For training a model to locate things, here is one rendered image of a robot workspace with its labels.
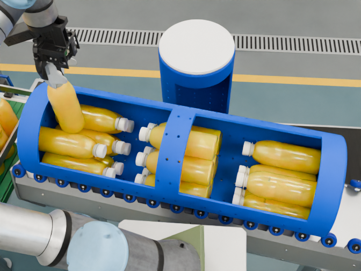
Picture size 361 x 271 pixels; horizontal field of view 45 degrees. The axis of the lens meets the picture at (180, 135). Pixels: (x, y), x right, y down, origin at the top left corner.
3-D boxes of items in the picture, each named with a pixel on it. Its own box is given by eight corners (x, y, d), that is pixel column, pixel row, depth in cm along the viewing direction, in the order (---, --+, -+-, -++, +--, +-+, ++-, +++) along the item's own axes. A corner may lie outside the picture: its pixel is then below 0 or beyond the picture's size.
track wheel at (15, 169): (23, 167, 139) (27, 165, 141) (10, 164, 140) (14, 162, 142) (23, 180, 141) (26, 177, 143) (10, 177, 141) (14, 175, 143)
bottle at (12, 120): (20, 122, 160) (0, 87, 143) (27, 136, 156) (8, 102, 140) (1, 131, 158) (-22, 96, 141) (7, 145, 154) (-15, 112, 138)
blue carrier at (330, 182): (317, 253, 125) (345, 209, 102) (35, 189, 139) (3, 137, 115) (323, 169, 141) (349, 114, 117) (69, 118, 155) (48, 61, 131)
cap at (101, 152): (96, 147, 124) (102, 148, 124) (101, 141, 128) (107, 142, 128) (95, 159, 126) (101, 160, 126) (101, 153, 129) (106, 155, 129)
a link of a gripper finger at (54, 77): (67, 99, 109) (62, 69, 102) (45, 94, 110) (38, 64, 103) (73, 91, 111) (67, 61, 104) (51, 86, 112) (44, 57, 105)
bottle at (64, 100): (87, 114, 131) (72, 69, 114) (83, 134, 127) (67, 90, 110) (63, 114, 131) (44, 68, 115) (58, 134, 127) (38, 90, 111)
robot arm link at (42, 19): (11, 9, 90) (28, -15, 94) (17, 27, 94) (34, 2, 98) (44, 15, 89) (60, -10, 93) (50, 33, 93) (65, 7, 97)
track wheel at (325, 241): (339, 236, 124) (338, 233, 126) (323, 233, 125) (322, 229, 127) (335, 250, 126) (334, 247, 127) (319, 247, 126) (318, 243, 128)
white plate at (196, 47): (143, 43, 162) (143, 45, 163) (194, 85, 150) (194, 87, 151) (197, 8, 172) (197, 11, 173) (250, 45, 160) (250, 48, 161)
